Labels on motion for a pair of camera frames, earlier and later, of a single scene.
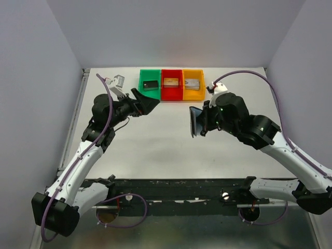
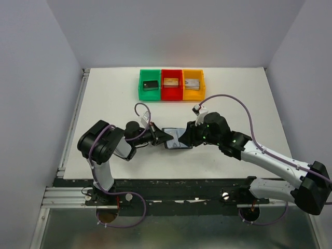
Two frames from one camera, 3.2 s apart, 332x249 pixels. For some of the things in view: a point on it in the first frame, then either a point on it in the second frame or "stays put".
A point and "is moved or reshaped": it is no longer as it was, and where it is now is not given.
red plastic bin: (171, 93) stays put
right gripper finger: (203, 133) → (187, 138)
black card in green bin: (150, 85) stays put
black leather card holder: (195, 120) is moved or reshaped
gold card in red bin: (171, 82) stays put
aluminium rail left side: (73, 121) stays put
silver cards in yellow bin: (192, 84) stays put
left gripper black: (135, 102) → (155, 135)
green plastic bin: (150, 74) stays put
